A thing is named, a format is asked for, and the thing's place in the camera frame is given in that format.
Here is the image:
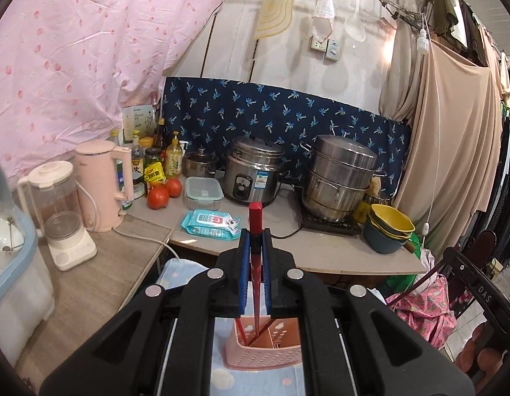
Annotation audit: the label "pink perforated utensil holder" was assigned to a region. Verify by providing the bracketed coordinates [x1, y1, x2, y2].
[223, 315, 302, 372]

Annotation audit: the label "stacked yellow blue bowls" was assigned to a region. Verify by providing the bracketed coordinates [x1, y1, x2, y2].
[362, 204, 415, 255]

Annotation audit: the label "clear food container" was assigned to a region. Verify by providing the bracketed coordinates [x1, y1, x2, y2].
[184, 176, 224, 211]

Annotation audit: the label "pink electric kettle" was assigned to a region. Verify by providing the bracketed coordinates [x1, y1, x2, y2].
[73, 140, 134, 232]

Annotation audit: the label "red tomato back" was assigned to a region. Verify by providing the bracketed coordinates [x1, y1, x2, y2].
[166, 178, 182, 198]

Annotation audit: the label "pink dotted curtain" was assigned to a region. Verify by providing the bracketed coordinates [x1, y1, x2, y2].
[0, 0, 225, 185]

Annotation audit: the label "beige cutting board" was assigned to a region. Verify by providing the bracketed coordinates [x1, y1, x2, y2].
[254, 0, 294, 40]

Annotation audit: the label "black power cable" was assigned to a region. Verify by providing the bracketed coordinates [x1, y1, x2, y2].
[262, 185, 305, 241]

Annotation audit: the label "white dish rack bin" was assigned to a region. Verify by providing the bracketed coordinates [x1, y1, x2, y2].
[0, 158, 56, 368]

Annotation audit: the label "navy floral backsplash cloth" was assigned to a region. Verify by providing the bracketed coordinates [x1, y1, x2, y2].
[162, 77, 411, 197]

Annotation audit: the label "red tomato front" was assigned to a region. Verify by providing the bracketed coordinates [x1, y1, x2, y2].
[147, 186, 170, 210]

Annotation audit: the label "yellow seasoning packet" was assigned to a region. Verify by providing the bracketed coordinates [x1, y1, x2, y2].
[143, 162, 167, 183]

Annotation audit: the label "white carton box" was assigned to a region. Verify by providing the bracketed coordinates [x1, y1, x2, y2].
[123, 105, 157, 142]

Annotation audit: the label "white corded switch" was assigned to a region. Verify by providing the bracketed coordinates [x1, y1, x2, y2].
[418, 15, 441, 244]

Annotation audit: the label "steel rice cooker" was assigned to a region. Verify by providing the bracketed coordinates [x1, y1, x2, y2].
[222, 136, 285, 205]

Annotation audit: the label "yellow sponge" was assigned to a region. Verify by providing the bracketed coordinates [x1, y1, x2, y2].
[366, 176, 381, 198]

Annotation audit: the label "white wall socket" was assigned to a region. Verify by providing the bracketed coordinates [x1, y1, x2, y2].
[309, 37, 342, 63]

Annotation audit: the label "maroon chopstick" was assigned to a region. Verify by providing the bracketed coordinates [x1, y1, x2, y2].
[387, 260, 443, 308]

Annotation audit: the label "pink floral cloth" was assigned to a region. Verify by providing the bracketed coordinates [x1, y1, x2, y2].
[390, 275, 457, 349]

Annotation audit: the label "white slotted ladle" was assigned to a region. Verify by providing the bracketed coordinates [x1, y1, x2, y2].
[343, 0, 367, 43]

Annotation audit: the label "yellow oil bottle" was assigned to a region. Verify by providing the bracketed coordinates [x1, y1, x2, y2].
[165, 131, 183, 179]

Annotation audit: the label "red tomato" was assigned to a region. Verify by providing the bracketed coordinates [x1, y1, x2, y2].
[147, 186, 170, 210]
[166, 178, 182, 198]

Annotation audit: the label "blue patterned tablecloth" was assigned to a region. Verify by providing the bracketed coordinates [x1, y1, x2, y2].
[157, 258, 305, 396]

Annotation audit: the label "red black-tipped chopstick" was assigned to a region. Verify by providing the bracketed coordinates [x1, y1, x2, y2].
[249, 202, 263, 344]

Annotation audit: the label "white blender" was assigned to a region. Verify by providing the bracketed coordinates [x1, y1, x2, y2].
[17, 161, 97, 271]

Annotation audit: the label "black induction cooktop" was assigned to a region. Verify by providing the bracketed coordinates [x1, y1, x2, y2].
[294, 186, 362, 236]

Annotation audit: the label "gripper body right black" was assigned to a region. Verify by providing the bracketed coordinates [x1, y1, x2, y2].
[443, 247, 510, 358]

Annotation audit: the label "stacked steel steamer pot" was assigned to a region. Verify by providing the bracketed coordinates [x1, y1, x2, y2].
[300, 134, 387, 223]

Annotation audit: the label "small steel pot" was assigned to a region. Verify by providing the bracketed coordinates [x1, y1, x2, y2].
[182, 148, 217, 178]

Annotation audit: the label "beige hanging curtain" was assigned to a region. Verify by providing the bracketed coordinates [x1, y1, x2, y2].
[379, 20, 502, 256]

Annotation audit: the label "blue wet wipes pack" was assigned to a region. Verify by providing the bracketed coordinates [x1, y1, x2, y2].
[181, 209, 241, 241]

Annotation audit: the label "dark red chopstick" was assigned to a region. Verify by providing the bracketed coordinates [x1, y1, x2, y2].
[250, 318, 275, 346]

